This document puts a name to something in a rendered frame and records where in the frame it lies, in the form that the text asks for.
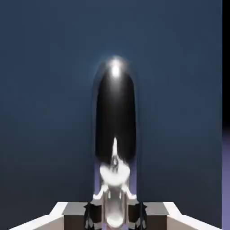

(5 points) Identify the dark blue cabinet door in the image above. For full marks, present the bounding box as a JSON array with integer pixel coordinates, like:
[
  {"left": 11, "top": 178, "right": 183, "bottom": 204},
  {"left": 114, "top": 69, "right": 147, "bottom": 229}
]
[{"left": 0, "top": 0, "right": 223, "bottom": 230}]

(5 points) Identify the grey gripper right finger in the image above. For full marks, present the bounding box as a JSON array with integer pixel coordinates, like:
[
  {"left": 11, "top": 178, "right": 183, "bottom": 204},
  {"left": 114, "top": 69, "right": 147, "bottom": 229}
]
[{"left": 142, "top": 201, "right": 223, "bottom": 230}]

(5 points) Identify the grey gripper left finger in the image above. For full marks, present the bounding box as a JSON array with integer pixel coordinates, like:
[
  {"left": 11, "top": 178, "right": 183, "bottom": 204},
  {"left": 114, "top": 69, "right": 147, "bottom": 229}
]
[{"left": 8, "top": 201, "right": 90, "bottom": 230}]

